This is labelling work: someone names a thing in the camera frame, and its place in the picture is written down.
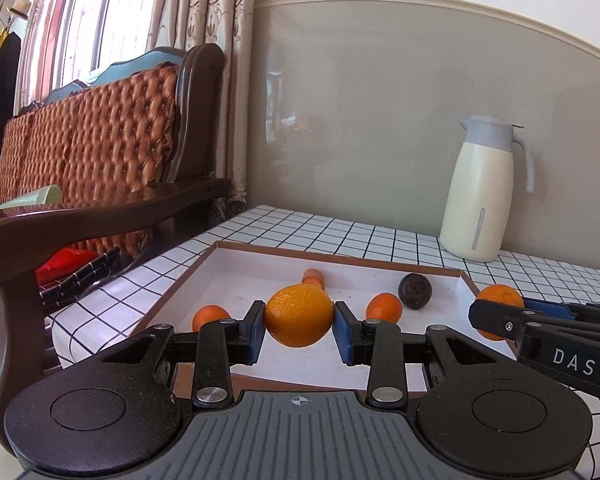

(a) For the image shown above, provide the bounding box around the white checked tablecloth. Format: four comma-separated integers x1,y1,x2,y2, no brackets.
42,204,600,480

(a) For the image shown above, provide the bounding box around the black grid cloth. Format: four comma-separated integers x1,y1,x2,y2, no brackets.
40,247,123,306

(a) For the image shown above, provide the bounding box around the straw hat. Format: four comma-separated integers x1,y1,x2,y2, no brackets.
2,0,33,23

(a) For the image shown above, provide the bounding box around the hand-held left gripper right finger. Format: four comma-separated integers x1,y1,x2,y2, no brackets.
332,301,503,410

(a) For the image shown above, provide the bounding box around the wooden sofa with tufted cushion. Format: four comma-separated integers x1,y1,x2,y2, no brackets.
0,42,233,431

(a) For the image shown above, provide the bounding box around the small orange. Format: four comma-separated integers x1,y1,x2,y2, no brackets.
192,305,232,333
475,284,526,342
365,293,403,323

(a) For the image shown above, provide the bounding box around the large orange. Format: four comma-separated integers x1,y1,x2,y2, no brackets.
264,283,335,348

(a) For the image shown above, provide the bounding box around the carrot piece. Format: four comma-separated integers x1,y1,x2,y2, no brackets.
302,268,327,292

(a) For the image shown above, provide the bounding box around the window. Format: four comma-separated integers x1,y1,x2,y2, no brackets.
55,0,176,86

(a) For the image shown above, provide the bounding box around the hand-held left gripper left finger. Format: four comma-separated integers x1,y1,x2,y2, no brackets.
97,300,267,410

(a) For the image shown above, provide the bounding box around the red cloth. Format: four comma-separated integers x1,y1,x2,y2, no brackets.
35,247,98,283

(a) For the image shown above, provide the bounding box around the beige embroidered curtain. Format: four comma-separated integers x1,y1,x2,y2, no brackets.
147,0,258,221

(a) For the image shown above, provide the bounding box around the brown cardboard box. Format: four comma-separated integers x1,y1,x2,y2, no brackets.
127,241,518,403

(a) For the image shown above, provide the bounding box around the dark shrivelled fruit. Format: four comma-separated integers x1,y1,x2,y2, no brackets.
398,273,434,310

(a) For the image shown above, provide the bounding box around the dark hanging jacket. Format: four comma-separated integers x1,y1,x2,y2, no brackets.
0,30,22,151

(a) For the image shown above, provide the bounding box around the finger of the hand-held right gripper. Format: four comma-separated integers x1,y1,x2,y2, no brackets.
469,299,531,341
524,298,600,322

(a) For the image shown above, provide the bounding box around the cream thermos jug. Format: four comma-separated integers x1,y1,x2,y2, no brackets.
439,115,536,263

